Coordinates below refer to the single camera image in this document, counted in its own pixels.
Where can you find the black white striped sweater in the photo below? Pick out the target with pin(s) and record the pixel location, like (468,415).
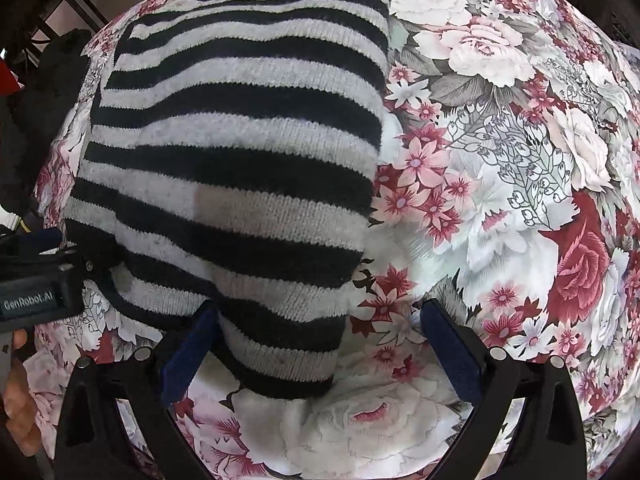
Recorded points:
(240,160)

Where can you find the person's left hand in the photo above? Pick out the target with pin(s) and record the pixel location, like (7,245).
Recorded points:
(20,405)

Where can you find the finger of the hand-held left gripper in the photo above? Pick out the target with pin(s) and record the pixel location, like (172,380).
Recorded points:
(95,261)

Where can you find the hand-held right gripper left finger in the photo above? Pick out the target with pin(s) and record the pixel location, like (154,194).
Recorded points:
(187,355)

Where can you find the floral bedsheet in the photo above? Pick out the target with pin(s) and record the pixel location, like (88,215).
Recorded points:
(500,185)

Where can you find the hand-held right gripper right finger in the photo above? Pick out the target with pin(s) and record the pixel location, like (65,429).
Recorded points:
(452,355)

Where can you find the black cloth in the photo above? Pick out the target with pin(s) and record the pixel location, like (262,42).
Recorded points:
(55,100)

